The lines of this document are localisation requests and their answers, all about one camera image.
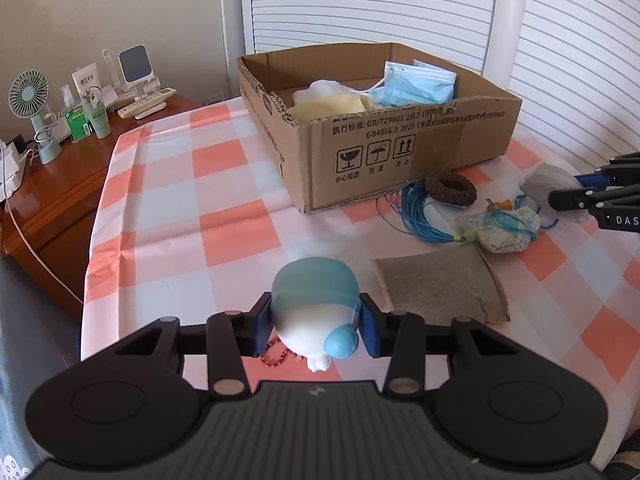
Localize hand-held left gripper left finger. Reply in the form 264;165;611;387
82;292;274;401

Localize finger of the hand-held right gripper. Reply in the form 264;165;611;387
575;152;640;189
548;186;640;212

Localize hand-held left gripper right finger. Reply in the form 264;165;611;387
359;294;549;400

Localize white and blue plush toy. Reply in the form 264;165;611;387
260;256;362;373

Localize brown cardboard box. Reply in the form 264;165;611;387
236;42;523;215

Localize blue face mask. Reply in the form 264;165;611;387
369;61;458;109

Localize yellow lens cloth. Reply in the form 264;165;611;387
287;92;375;124

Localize white cloth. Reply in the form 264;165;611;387
292;79;352;106

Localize floral sachet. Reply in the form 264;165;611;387
456;206;542;254

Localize grey linen pouch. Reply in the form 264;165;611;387
374;245;511;327

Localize wide white louvered door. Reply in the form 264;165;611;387
500;0;640;177

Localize orange checked tablecloth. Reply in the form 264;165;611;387
80;94;640;461

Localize brown scrunchie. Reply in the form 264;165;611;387
425;170;477;209

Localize grey bed sheet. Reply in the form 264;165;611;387
0;255;92;480

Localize wooden nightstand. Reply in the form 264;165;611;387
0;94;203;322

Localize white remote control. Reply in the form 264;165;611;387
117;87;177;120

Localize green small box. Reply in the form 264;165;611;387
65;105;94;144

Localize white green tube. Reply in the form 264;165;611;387
72;62;114;140

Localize narrow white louvered door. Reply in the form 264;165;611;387
235;0;507;92

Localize white phone stand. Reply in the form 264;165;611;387
117;45;157;97

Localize green desk fan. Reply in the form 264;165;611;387
9;71;64;166

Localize blue cord bundle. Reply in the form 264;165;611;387
377;179;468;245

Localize white cable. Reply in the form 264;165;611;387
0;148;85;307

